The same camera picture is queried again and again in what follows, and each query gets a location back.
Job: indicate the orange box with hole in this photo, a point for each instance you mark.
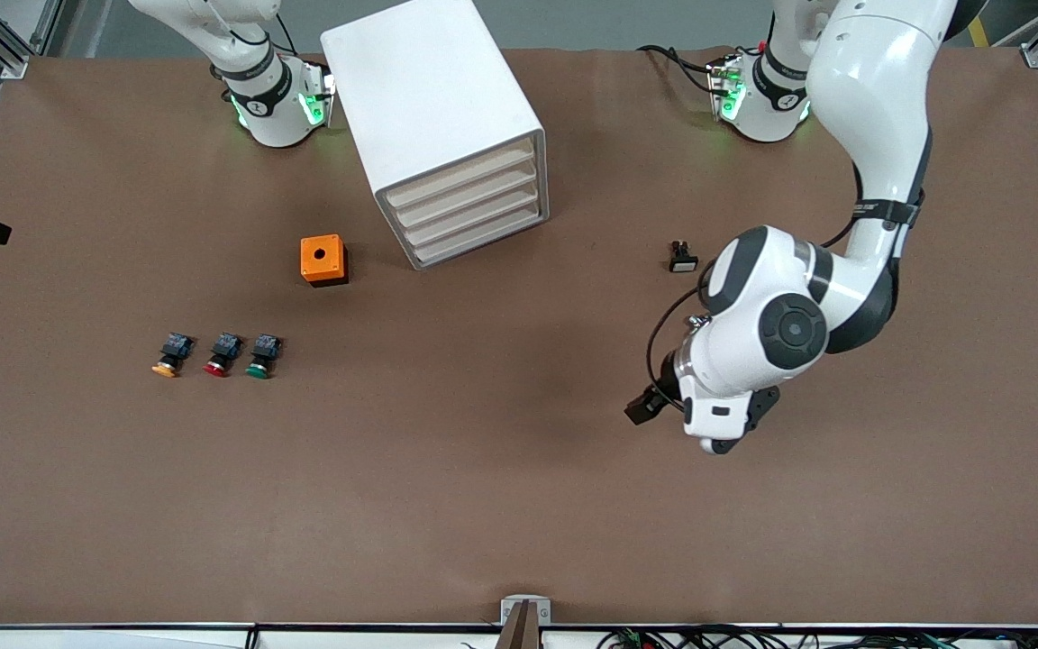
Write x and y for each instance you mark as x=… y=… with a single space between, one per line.
x=321 y=260

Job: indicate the brown table mat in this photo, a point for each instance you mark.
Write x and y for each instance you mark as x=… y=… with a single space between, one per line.
x=519 y=469

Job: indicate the green push button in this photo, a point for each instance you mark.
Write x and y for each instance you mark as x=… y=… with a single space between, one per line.
x=264 y=354

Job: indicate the yellow push button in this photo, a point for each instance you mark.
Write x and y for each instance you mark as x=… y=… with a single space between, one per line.
x=172 y=353

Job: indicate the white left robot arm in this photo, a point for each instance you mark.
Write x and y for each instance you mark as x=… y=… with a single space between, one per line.
x=870 y=99

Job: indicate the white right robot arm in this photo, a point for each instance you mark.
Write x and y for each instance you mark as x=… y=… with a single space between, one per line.
x=271 y=117

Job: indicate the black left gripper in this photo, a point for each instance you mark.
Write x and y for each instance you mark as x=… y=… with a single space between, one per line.
x=666 y=382

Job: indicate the red push button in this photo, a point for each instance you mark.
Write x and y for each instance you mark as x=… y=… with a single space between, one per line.
x=223 y=353

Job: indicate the black white small switch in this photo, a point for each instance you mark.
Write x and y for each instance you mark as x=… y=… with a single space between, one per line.
x=683 y=261

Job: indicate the white table edge rail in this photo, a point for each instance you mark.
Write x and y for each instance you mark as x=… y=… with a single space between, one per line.
x=122 y=638

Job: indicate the grey metal mounting plate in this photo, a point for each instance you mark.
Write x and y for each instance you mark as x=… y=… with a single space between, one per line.
x=510 y=606

